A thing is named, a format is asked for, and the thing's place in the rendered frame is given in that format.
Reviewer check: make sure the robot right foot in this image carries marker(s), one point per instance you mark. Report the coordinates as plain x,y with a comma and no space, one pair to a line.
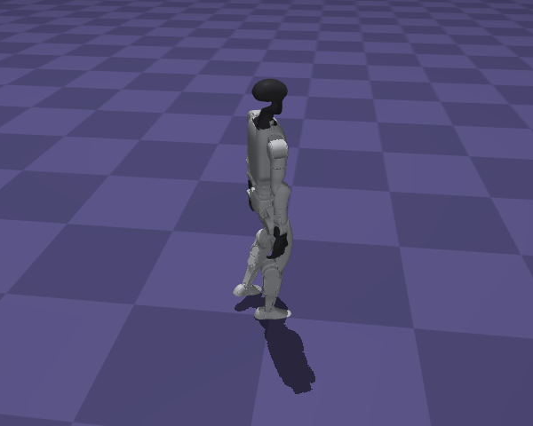
278,313

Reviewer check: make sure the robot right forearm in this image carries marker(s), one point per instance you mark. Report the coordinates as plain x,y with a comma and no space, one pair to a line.
280,204

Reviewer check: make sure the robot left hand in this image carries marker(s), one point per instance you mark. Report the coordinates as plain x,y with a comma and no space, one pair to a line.
250,185

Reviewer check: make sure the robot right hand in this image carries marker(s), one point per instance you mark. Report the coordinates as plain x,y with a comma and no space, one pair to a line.
279,245

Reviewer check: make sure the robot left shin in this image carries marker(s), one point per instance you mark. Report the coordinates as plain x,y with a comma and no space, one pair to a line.
257,255

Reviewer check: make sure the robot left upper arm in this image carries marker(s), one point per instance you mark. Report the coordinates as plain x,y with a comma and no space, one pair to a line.
250,114

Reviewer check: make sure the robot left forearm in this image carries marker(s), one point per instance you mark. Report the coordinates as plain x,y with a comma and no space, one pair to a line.
249,173

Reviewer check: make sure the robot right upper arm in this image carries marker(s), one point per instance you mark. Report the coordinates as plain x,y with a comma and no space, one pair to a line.
277,148

